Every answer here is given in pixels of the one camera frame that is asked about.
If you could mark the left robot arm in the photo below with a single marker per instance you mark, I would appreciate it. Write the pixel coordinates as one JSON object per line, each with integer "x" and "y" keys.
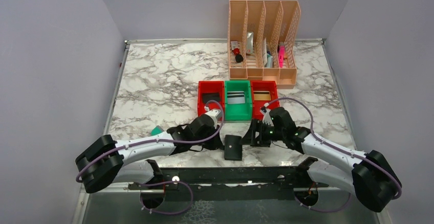
{"x": 108, "y": 161}

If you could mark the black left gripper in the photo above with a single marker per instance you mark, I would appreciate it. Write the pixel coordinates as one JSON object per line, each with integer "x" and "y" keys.
{"x": 210, "y": 140}

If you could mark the grey white tube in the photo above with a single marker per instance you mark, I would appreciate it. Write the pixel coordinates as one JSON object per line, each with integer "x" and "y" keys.
{"x": 249, "y": 43}

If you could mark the green plastic bin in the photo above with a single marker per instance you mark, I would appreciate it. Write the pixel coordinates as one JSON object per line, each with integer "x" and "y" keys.
{"x": 239, "y": 112}

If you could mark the silver striped card in bin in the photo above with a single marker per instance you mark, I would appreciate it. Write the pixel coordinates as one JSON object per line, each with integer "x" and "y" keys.
{"x": 236, "y": 97}

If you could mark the gold card in bin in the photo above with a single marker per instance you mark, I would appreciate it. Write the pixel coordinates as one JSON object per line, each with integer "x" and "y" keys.
{"x": 262, "y": 96}

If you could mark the black card in bin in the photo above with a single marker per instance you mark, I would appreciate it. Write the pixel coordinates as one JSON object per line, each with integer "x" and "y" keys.
{"x": 206, "y": 97}

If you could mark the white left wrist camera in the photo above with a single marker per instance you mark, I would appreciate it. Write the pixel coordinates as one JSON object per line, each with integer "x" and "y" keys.
{"x": 215, "y": 114}

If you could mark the red round cap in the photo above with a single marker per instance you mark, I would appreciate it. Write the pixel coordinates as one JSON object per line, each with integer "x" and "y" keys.
{"x": 236, "y": 51}

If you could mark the black round cap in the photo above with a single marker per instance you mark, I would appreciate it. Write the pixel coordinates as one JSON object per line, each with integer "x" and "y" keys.
{"x": 239, "y": 58}

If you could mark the right red plastic bin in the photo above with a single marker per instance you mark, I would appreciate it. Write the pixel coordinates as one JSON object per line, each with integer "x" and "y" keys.
{"x": 257, "y": 85}

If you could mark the pink highlighter pen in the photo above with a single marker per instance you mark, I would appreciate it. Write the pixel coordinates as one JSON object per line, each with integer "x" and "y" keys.
{"x": 281, "y": 56}

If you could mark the light blue glue stick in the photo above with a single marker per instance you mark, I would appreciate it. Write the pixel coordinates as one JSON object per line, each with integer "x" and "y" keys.
{"x": 269, "y": 63}

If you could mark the black leather card holder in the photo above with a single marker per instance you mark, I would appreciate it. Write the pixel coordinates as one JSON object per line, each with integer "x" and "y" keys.
{"x": 233, "y": 148}

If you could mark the peach plastic file organizer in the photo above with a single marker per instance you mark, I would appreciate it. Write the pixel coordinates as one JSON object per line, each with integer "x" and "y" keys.
{"x": 273, "y": 23}

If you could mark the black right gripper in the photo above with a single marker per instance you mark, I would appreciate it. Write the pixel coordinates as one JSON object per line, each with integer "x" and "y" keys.
{"x": 257, "y": 135}

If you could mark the small green eraser block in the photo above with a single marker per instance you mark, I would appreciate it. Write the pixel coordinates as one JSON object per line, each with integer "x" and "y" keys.
{"x": 156, "y": 131}

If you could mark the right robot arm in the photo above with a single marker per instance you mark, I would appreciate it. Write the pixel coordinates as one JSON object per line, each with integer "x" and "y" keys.
{"x": 367, "y": 176}

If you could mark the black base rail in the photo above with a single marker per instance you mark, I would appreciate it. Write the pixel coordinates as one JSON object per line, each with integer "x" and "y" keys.
{"x": 230, "y": 183}

